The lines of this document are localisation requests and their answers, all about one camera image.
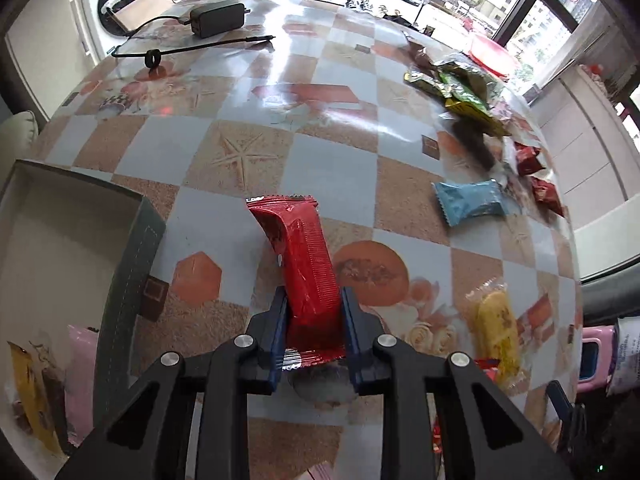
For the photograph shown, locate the red plate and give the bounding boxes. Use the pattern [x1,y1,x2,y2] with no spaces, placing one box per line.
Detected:
[467,32,521,78]

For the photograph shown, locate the yellow snack packet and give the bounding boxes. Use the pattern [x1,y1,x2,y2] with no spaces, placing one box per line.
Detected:
[7,341,63,456]

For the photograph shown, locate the folding chair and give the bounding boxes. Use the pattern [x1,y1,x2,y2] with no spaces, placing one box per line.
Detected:
[100,0,226,36]

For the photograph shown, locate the black power adapter with cable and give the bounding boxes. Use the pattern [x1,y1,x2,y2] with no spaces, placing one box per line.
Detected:
[110,15,276,68]

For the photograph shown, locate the yellow-green snack packet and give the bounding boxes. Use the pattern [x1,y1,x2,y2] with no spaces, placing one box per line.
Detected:
[442,75,511,136]

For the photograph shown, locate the yellow cake packet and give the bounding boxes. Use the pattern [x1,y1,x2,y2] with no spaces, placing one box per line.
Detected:
[465,282,523,391]

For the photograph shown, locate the dark green snack packet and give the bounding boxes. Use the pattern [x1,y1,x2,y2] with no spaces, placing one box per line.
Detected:
[435,55,506,101]

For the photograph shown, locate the dark red snack packet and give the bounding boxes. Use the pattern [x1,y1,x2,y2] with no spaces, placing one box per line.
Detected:
[527,176,566,217]
[514,142,543,177]

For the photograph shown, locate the grey cardboard box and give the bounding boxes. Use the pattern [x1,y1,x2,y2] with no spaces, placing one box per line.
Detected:
[0,159,167,466]

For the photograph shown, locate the pink stool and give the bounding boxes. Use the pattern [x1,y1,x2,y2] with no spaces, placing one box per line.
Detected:
[580,327,618,383]

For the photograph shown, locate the plain pink snack packet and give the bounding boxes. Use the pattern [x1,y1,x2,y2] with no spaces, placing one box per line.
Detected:
[66,325,101,448]

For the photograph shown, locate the white cabinet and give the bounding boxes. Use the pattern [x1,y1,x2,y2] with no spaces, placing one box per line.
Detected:
[530,65,640,206]

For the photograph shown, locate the white bag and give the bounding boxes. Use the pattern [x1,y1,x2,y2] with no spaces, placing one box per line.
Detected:
[607,317,640,396]

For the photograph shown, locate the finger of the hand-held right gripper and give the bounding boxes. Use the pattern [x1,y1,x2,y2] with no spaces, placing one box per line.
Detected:
[546,381,588,456]

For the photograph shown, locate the blue snack packet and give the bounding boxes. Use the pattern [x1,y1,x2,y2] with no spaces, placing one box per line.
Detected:
[432,179,506,227]

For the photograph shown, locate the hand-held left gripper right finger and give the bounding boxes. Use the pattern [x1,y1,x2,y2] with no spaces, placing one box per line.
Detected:
[341,287,576,480]

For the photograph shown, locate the white snack packet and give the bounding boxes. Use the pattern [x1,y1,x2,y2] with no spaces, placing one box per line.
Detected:
[492,137,521,193]

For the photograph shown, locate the dark brown snack packet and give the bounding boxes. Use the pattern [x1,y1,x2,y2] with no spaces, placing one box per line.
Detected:
[407,40,436,68]

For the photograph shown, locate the green leather armchair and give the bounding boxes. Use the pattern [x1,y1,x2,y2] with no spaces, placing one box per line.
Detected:
[0,110,40,181]

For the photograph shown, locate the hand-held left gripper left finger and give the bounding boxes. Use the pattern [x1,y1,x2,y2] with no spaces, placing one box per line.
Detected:
[55,287,291,480]

